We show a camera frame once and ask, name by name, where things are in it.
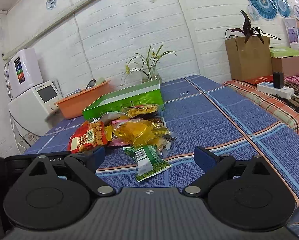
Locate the red peanut snack packet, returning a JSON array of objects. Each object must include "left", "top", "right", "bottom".
[{"left": 67, "top": 121, "right": 108, "bottom": 153}]

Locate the yellow snack bag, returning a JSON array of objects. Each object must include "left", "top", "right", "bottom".
[{"left": 113, "top": 119, "right": 169, "bottom": 147}]

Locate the green pea snack packet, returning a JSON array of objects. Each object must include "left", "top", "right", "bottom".
[{"left": 123, "top": 145, "right": 172, "bottom": 182}]

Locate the clear galette snack bag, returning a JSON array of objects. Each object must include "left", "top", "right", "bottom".
[{"left": 121, "top": 104, "right": 159, "bottom": 118}]

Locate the blue patterned tablecloth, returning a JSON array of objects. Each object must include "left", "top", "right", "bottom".
[{"left": 24, "top": 74, "right": 299, "bottom": 238}]

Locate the white appliance with screen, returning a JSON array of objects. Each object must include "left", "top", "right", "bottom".
[{"left": 9, "top": 80, "right": 62, "bottom": 137}]

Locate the orange plastic basin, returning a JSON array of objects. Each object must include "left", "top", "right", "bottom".
[{"left": 55, "top": 80, "right": 114, "bottom": 119}]

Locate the plaid orange cloth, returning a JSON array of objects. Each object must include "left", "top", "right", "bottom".
[{"left": 223, "top": 80, "right": 299, "bottom": 135}]

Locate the white power strip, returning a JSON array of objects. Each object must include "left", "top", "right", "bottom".
[{"left": 256, "top": 82, "right": 294, "bottom": 100}]

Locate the white water purifier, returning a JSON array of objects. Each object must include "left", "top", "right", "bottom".
[{"left": 9, "top": 48, "right": 43, "bottom": 99}]

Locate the green cardboard box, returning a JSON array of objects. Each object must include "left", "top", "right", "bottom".
[{"left": 82, "top": 80, "right": 165, "bottom": 120}]

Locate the black power adapter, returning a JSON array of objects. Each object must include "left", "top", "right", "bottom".
[{"left": 273, "top": 72, "right": 284, "bottom": 89}]

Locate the brown paper bag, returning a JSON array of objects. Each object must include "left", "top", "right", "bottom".
[{"left": 225, "top": 36, "right": 273, "bottom": 81}]

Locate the glass vase with orchid plant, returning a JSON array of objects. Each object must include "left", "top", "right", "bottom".
[{"left": 120, "top": 44, "right": 177, "bottom": 86}]

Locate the brown cardboard box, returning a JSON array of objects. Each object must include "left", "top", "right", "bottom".
[{"left": 271, "top": 56, "right": 299, "bottom": 76}]

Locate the green flat box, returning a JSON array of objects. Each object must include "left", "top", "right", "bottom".
[{"left": 269, "top": 47, "right": 299, "bottom": 58}]

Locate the dark purple plant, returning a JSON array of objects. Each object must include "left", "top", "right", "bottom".
[{"left": 225, "top": 10, "right": 281, "bottom": 45}]

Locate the blue paper fan decoration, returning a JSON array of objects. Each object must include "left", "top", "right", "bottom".
[{"left": 248, "top": 0, "right": 278, "bottom": 21}]

